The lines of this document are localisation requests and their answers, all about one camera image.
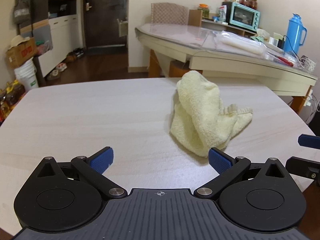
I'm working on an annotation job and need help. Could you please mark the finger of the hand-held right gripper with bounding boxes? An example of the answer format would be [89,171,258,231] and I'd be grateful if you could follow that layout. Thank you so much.
[298,134,320,149]
[285,156,320,180]

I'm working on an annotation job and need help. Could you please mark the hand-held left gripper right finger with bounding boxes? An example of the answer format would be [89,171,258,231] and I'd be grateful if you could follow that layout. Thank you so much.
[194,147,295,201]

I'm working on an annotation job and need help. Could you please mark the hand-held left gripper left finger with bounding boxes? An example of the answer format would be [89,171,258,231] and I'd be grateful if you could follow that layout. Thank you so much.
[26,146,127,200]

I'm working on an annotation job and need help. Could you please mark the pale yellow towel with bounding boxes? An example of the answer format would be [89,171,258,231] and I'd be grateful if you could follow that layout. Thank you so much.
[169,70,254,158]

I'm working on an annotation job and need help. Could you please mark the white perforated basket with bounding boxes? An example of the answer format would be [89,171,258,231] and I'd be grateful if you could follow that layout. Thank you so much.
[300,55,317,72]

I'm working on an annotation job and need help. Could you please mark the beige dining table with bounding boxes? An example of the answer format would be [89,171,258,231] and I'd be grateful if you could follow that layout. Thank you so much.
[135,21,319,113]

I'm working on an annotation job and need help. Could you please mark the blue thermos jug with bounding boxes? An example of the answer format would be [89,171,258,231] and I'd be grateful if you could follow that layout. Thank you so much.
[286,13,307,47]

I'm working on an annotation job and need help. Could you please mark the row of cooking oil bottles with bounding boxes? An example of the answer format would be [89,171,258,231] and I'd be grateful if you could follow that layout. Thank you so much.
[0,80,25,123]

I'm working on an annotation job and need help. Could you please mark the white plastic bucket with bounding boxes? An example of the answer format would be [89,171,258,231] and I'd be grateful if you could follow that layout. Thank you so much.
[14,59,39,92]

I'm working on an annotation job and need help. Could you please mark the clear plastic bag with roll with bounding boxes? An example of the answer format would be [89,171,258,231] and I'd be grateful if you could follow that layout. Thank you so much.
[215,31,267,57]

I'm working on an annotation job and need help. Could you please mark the colourful plastic bags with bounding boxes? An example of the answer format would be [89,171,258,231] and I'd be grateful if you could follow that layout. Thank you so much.
[36,40,52,55]

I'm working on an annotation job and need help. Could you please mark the white cabinet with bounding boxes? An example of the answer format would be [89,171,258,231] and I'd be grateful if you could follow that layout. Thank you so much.
[37,0,81,78]

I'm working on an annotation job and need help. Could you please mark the cardboard box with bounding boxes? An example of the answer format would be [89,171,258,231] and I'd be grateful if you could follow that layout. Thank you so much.
[6,37,38,68]

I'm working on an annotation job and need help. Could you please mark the teal toaster oven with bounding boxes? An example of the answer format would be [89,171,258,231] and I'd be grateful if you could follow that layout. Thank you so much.
[229,2,261,32]

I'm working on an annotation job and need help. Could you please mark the dark wooden door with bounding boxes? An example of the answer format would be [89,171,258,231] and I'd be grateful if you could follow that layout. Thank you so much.
[83,0,129,49]

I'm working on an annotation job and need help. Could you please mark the straw hat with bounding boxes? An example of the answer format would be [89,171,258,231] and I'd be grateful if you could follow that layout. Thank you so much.
[10,35,31,48]

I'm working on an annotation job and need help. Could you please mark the wooden desktop shelf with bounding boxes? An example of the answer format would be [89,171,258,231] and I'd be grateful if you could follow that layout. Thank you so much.
[189,9,258,37]

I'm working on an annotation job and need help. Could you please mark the white and green package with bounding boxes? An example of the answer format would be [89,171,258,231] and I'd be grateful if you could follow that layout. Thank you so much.
[217,5,228,22]

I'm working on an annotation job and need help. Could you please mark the jar with orange lid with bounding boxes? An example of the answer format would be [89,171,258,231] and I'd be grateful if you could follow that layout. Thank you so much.
[199,4,210,19]

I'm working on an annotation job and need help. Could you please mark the grey hanging bag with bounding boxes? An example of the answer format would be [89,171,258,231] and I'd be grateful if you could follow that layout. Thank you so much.
[13,0,32,24]

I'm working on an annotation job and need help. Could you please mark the red-handled tool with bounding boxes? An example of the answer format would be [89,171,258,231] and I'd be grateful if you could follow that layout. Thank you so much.
[274,55,294,67]

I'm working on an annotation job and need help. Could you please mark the black cable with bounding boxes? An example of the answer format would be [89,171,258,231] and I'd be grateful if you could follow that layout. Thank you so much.
[283,35,300,61]

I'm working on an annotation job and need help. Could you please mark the white wall basket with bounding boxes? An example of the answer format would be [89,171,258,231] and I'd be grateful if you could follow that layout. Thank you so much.
[117,17,128,37]

